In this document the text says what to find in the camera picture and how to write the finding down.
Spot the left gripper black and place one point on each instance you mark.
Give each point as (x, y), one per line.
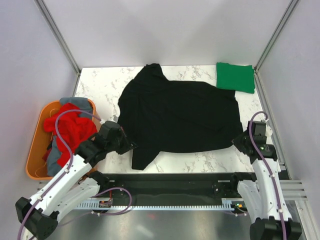
(127, 145)

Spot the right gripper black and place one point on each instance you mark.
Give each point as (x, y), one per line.
(236, 141)

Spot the black t shirt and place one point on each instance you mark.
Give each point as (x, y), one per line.
(176, 116)

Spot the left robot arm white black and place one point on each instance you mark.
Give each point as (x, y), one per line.
(74, 183)

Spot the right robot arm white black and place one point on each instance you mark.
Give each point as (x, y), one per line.
(261, 190)

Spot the red t shirt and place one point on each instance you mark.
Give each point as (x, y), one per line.
(70, 130)

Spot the folded green t shirt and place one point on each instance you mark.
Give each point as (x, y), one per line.
(235, 77)

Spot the grey t shirt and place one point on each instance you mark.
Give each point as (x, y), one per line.
(82, 105)

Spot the orange plastic basket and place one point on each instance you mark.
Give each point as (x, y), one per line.
(72, 122)

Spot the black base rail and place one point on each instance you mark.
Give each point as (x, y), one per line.
(144, 189)

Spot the white slotted cable duct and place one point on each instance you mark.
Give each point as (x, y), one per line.
(98, 205)

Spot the left aluminium frame post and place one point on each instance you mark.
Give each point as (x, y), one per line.
(58, 35)

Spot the aluminium frame post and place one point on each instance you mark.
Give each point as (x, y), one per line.
(58, 35)
(276, 33)

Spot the right aluminium frame post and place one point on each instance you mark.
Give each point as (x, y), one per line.
(276, 33)

